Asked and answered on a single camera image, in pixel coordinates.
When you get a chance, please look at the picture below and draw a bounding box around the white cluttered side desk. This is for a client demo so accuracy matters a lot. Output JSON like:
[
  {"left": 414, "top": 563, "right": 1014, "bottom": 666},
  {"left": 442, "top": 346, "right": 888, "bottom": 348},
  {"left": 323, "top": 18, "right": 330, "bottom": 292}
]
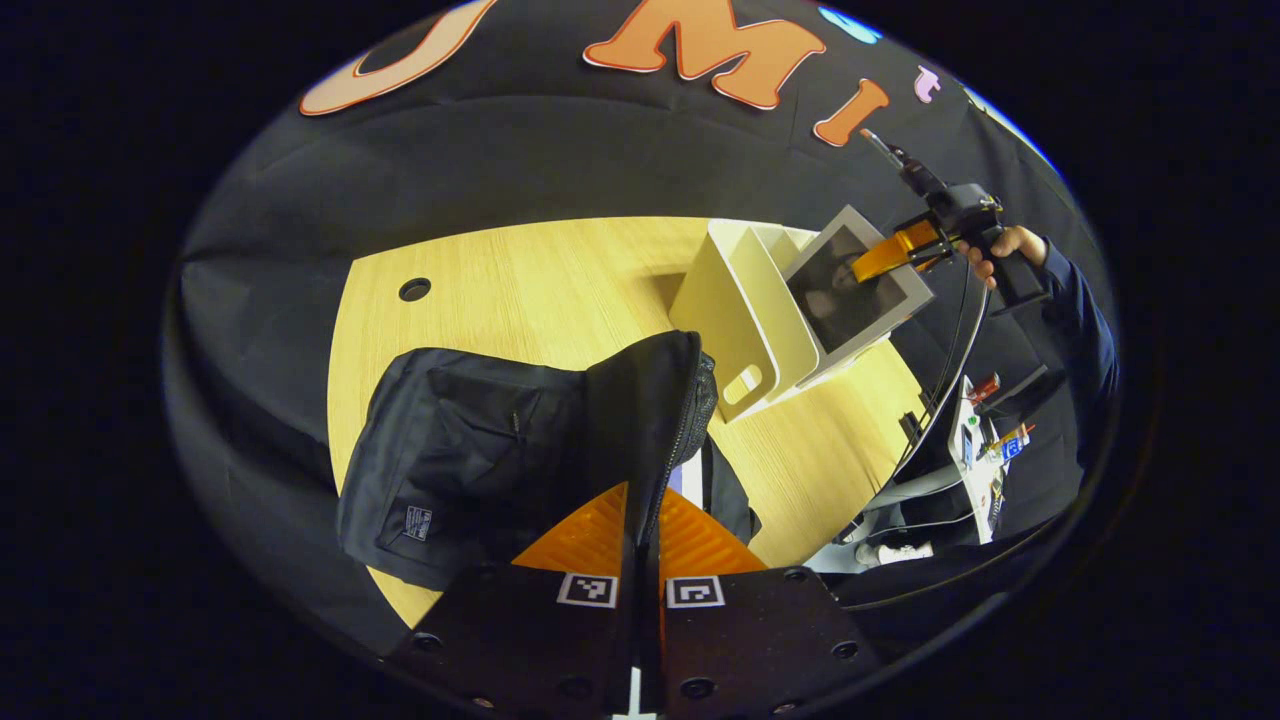
[{"left": 870, "top": 375, "right": 1013, "bottom": 546}]

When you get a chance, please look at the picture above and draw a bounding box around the black monitor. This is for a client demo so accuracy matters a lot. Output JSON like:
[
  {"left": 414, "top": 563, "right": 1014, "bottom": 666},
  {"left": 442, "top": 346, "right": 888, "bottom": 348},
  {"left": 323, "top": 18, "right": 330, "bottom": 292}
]
[{"left": 975, "top": 363, "right": 1051, "bottom": 419}]

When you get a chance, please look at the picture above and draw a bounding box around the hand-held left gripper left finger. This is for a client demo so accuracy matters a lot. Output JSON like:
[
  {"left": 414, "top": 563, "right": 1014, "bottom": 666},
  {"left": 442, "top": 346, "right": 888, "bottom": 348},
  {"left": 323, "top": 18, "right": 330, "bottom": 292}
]
[{"left": 388, "top": 482, "right": 637, "bottom": 719}]

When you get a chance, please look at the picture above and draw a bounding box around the white bookshelf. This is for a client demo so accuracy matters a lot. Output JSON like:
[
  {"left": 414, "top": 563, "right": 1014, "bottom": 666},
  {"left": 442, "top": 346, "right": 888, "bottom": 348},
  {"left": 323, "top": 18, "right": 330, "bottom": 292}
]
[{"left": 668, "top": 218, "right": 901, "bottom": 424}]

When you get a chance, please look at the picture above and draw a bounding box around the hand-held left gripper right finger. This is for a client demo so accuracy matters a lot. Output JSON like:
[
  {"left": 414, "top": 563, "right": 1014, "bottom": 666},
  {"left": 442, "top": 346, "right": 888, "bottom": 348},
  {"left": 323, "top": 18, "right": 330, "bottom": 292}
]
[{"left": 655, "top": 486, "right": 883, "bottom": 719}]

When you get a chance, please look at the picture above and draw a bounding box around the white portrait cover book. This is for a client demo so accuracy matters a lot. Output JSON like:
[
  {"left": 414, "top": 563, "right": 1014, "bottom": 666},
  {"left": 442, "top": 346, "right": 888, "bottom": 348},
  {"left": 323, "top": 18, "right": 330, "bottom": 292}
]
[{"left": 783, "top": 204, "right": 937, "bottom": 378}]

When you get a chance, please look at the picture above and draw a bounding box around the black schoolbag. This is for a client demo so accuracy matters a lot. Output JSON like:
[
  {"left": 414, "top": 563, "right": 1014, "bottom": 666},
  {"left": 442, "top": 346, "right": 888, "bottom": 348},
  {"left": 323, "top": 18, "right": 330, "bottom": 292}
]
[{"left": 336, "top": 330, "right": 763, "bottom": 593}]

